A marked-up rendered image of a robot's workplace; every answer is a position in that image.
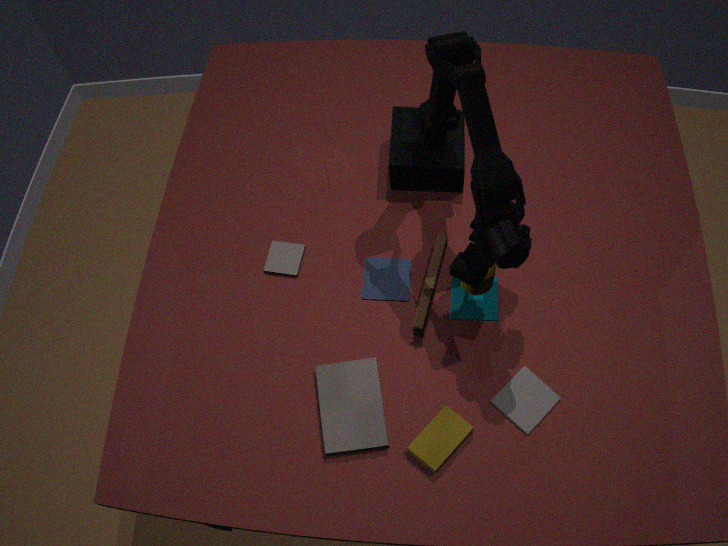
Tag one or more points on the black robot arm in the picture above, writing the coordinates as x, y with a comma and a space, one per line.
494, 181

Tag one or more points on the yellow rectangular block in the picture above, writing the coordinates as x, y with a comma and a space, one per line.
440, 439

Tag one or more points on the olive yellow cup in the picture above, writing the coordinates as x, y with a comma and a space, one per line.
485, 286

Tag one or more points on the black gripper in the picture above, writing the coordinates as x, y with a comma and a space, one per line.
472, 265

